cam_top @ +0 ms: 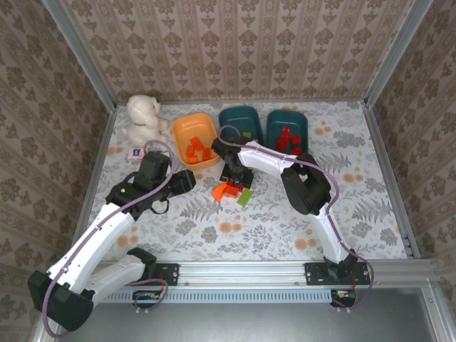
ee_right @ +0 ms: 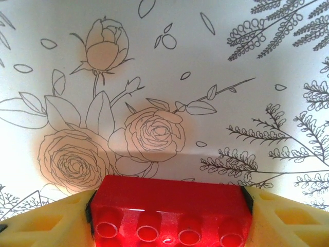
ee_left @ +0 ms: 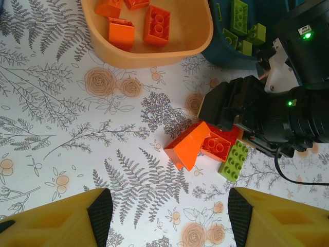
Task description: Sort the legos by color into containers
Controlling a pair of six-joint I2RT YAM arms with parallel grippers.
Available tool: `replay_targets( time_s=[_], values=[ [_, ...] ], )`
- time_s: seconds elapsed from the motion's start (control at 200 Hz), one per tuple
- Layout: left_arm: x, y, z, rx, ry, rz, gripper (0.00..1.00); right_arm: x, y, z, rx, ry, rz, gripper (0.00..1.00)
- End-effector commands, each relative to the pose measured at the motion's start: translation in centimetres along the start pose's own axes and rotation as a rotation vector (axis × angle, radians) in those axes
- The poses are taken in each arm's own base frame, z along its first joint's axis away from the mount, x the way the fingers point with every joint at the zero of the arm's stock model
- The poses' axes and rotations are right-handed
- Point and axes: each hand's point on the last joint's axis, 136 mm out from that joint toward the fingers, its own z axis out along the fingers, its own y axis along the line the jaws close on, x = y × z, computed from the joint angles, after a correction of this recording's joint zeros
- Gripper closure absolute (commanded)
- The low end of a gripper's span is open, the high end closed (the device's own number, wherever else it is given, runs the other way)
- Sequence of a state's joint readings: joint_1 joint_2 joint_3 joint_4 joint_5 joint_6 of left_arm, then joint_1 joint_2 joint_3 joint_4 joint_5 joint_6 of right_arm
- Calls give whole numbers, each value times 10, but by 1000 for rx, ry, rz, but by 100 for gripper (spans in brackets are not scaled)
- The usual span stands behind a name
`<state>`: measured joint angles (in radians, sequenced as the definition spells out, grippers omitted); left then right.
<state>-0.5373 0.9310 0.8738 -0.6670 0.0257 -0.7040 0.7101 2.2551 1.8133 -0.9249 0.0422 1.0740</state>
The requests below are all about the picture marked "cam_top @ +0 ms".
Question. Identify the orange curved lego piece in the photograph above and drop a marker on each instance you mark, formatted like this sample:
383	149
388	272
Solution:
219	192

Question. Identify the pink white card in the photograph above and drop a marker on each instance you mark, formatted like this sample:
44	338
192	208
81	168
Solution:
135	154

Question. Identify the orange lego brick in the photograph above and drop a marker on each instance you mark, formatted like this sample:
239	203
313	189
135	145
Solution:
195	142
193	159
232	192
206	153
190	152

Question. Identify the teal plastic container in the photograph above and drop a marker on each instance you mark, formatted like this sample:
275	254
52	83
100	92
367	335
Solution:
274	121
238	119

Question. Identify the white plush toy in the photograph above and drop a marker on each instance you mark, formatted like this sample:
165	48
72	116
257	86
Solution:
142	117

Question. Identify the red lego brick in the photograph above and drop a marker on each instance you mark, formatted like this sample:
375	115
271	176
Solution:
239	187
296	139
285	132
283	144
295	151

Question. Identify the aluminium mounting rail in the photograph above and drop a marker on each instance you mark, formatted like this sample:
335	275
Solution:
242	272

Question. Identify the aluminium frame post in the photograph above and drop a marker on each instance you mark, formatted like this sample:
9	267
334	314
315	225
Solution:
80	53
396	53

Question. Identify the floral patterned table cover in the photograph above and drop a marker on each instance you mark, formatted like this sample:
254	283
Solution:
171	246

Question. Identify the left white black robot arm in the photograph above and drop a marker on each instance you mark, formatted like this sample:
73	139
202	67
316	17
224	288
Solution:
92	242

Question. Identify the aluminium table side rail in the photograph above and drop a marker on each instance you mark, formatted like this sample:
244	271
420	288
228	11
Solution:
386	160
93	178

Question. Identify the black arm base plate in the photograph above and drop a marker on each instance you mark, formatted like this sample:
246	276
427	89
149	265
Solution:
315	274
171	274

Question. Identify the aluminium table end rail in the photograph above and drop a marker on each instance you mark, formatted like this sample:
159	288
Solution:
285	100

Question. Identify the grey metal panel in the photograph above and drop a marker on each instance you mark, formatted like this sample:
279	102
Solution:
231	324

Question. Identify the orange plastic container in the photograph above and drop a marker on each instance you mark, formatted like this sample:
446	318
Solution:
192	124

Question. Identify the black connector board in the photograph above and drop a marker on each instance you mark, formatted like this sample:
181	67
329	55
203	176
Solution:
146	296
343	295

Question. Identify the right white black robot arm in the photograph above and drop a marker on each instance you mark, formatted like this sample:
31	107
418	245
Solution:
267	160

